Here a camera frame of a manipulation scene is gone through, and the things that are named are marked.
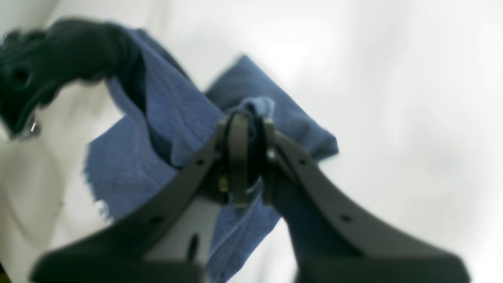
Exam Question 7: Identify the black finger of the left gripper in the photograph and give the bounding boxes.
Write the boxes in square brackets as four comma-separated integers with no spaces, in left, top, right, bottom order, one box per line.
[0,18,133,138]

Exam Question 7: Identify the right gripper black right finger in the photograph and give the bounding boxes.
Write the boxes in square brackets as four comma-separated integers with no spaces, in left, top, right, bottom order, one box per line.
[262,118,470,283]

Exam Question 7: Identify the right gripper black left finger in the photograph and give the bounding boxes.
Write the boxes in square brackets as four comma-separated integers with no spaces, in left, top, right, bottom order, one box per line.
[31,114,249,283]

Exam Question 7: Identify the dark blue printed T-shirt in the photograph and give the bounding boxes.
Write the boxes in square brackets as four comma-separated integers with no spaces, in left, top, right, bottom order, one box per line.
[83,28,339,283]

